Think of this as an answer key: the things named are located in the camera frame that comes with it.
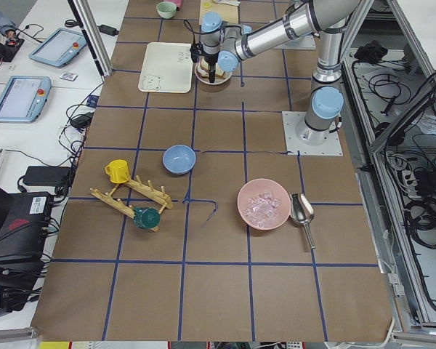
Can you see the bread slice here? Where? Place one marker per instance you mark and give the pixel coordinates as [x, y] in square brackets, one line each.
[203, 72]

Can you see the cream bear serving tray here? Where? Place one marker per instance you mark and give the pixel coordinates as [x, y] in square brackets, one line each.
[166, 68]

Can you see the yellow cup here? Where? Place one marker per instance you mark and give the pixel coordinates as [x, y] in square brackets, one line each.
[118, 171]

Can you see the dark green cup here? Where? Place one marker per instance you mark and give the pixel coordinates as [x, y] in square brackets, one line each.
[146, 217]

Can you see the light green bowl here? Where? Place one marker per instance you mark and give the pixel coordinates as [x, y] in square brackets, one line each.
[166, 9]

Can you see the aluminium frame post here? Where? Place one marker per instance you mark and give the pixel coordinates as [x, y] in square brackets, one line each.
[86, 22]

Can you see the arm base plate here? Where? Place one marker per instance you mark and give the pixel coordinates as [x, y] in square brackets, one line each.
[304, 141]
[301, 43]

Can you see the black electronics box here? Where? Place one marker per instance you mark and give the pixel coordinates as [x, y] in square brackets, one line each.
[24, 219]

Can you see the blue bowl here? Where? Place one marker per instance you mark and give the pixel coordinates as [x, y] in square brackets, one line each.
[179, 159]

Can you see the lower teach pendant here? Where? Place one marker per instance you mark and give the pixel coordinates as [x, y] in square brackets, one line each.
[23, 98]

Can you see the pink bowl with ice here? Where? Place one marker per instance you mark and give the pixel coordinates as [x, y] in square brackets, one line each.
[263, 204]

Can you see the wooden cutting board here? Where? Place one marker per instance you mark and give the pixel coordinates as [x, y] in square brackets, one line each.
[227, 13]

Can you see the metal scoop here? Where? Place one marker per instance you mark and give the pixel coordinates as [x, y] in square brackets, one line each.
[302, 214]

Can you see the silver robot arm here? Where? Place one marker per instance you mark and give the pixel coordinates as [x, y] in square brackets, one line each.
[318, 25]

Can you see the upper teach pendant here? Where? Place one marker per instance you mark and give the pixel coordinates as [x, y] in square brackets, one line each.
[59, 48]

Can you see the teach pendant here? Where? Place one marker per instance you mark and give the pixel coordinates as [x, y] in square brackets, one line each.
[23, 98]
[59, 48]

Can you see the pink cloth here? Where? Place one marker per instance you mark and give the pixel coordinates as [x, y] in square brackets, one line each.
[178, 4]

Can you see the cream round plate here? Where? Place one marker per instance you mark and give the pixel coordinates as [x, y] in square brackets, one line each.
[208, 83]

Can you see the black power adapter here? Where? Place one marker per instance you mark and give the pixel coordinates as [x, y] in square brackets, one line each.
[44, 176]

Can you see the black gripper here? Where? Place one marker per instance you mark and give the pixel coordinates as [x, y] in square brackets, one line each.
[211, 60]

